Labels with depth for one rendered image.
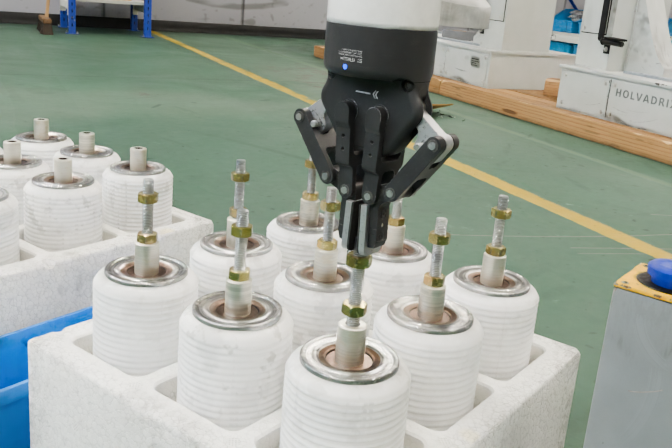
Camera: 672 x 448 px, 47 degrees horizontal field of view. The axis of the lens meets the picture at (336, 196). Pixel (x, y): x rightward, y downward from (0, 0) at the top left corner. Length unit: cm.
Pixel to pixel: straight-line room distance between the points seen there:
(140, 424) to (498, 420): 30
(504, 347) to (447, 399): 11
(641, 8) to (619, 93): 39
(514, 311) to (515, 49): 331
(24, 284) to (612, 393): 64
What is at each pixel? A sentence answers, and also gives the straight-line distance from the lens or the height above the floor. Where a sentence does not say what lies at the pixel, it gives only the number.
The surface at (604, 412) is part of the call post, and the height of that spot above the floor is 20.
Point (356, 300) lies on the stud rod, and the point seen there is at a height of 30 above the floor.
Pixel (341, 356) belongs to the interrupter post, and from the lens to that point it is 59.
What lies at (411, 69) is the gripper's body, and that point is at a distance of 50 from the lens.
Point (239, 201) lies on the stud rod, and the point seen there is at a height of 30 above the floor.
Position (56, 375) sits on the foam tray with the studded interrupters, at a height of 16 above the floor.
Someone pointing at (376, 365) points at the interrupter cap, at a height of 25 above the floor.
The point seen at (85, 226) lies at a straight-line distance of 102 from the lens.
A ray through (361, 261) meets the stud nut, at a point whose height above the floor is 33.
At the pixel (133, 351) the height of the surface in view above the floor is 19.
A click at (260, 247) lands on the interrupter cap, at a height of 25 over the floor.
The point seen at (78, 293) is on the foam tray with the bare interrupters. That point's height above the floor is 13.
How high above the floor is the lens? 52
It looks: 15 degrees down
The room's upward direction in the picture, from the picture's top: 5 degrees clockwise
